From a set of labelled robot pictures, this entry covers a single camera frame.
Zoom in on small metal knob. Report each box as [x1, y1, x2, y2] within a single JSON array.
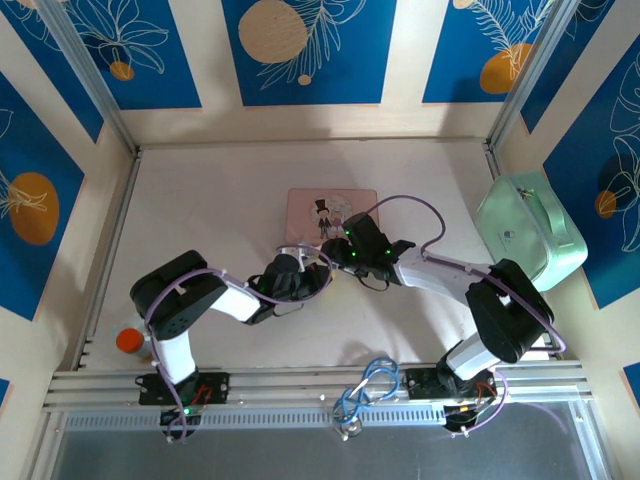
[[335, 417, 362, 444]]

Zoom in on mint green metallic case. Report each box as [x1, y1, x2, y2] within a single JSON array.
[[473, 170, 589, 294]]

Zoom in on small circuit board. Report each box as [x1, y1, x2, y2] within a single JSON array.
[[158, 403, 207, 426]]

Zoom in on orange capped bottle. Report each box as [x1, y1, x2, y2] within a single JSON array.
[[115, 327, 151, 359]]

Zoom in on aluminium front frame rail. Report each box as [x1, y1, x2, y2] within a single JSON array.
[[42, 363, 596, 414]]

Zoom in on blue twisted cable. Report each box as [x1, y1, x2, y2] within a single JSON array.
[[333, 355, 401, 421]]

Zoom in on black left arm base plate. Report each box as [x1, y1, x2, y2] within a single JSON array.
[[138, 372, 230, 406]]

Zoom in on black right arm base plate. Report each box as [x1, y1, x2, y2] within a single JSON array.
[[405, 367, 501, 401]]

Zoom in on grey slotted cable duct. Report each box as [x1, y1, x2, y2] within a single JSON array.
[[62, 407, 451, 432]]

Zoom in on aluminium corner post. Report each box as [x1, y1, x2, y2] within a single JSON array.
[[485, 0, 579, 150], [37, 0, 140, 155]]

